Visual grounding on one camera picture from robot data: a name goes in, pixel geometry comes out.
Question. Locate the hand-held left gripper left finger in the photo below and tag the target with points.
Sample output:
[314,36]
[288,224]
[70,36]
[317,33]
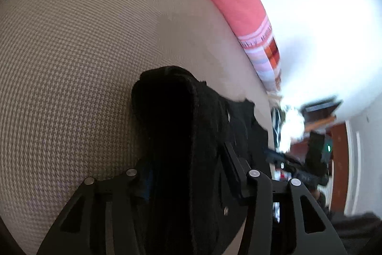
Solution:
[146,186]

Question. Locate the white crumpled cloth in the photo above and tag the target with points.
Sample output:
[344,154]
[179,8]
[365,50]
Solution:
[292,126]

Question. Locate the dark grey cloth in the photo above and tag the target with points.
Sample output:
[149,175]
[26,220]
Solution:
[358,234]

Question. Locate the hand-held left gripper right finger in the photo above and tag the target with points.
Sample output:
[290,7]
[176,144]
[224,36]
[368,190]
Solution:
[241,180]

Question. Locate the black pants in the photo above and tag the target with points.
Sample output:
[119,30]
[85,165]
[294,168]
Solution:
[179,138]

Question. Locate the brown wooden door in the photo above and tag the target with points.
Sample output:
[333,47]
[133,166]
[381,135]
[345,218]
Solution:
[338,183]

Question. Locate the brown wooden furniture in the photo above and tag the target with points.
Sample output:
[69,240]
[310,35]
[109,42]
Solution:
[322,111]

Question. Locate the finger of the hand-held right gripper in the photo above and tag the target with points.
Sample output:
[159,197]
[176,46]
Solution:
[279,157]

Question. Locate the beige waffle bed blanket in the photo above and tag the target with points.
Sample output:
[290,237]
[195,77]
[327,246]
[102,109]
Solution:
[74,63]

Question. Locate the dark striped cloth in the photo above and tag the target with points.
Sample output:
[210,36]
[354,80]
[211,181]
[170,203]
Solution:
[276,129]

